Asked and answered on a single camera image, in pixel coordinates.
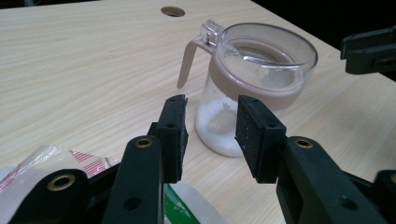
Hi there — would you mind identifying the round table cable hole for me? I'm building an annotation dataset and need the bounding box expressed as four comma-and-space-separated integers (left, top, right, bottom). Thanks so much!
161, 6, 186, 18

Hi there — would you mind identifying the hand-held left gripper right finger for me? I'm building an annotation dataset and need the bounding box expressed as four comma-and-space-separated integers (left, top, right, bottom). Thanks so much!
234, 94, 387, 224

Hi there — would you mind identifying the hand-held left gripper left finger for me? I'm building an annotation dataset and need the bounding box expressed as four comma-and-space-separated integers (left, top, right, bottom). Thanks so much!
102, 94, 190, 224

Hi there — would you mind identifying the white red green plastic bag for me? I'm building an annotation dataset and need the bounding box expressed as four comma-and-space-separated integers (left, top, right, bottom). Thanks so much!
0, 144, 230, 224

